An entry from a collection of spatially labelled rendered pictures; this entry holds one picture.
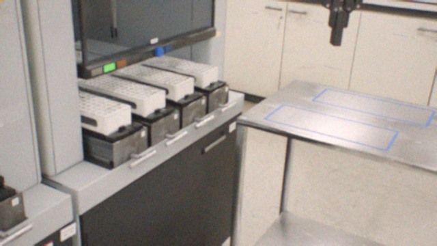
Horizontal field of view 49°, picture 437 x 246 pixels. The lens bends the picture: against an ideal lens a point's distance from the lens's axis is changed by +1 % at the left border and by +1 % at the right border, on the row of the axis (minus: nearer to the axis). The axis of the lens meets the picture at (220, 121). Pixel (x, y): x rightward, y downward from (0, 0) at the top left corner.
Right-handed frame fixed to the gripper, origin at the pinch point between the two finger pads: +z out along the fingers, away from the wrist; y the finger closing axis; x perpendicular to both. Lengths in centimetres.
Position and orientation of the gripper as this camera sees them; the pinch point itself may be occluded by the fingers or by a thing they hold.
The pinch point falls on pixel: (337, 27)
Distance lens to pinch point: 102.4
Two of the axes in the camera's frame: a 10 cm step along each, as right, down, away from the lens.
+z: -0.5, 9.2, 4.0
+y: 9.9, 0.0, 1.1
